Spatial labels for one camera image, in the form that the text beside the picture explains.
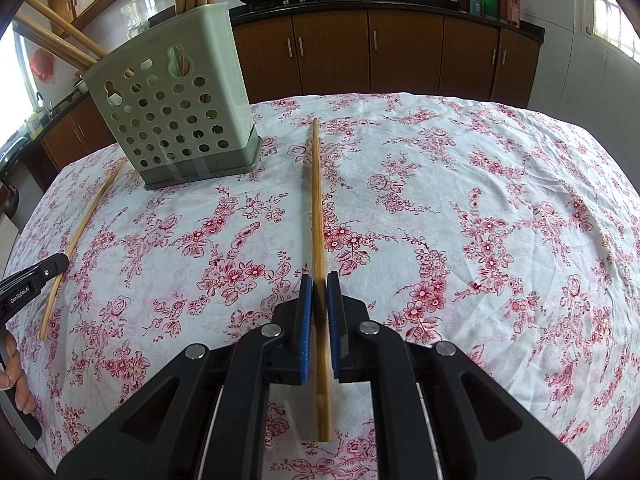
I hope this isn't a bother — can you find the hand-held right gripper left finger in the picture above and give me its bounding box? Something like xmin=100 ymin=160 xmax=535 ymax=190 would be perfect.
xmin=55 ymin=274 xmax=314 ymax=480

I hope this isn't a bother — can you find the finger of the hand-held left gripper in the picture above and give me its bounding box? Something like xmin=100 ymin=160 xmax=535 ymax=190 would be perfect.
xmin=0 ymin=252 xmax=70 ymax=321

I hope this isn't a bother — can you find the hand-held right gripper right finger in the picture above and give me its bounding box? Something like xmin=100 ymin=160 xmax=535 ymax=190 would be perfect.
xmin=326 ymin=271 xmax=587 ymax=480

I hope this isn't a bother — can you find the green perforated chopstick holder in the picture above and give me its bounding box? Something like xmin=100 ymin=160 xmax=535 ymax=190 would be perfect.
xmin=80 ymin=2 xmax=263 ymax=191

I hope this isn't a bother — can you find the person's left hand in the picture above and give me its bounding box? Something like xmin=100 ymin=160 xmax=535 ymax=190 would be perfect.
xmin=0 ymin=345 xmax=37 ymax=415

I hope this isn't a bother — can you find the brown sink cabinet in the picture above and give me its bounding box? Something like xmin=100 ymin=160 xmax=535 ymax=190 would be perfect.
xmin=40 ymin=96 xmax=119 ymax=172

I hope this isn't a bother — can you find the red floral white tablecloth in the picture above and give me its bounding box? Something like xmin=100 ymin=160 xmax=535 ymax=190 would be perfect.
xmin=7 ymin=91 xmax=640 ymax=480

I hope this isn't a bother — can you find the bright window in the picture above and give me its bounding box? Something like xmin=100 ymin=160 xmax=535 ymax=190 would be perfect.
xmin=0 ymin=25 xmax=42 ymax=147

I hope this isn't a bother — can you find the red hanging decoration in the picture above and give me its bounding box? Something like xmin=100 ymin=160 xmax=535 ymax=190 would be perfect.
xmin=28 ymin=50 xmax=55 ymax=82

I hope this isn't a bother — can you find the brown base cabinet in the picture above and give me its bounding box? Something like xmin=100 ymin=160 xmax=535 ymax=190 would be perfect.
xmin=232 ymin=7 xmax=543 ymax=111

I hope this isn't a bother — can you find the black countertop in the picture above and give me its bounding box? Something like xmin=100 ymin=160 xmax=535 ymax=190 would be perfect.
xmin=227 ymin=0 xmax=546 ymax=42

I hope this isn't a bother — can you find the barred window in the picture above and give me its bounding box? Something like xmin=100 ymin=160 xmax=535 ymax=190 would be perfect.
xmin=589 ymin=0 xmax=640 ymax=60

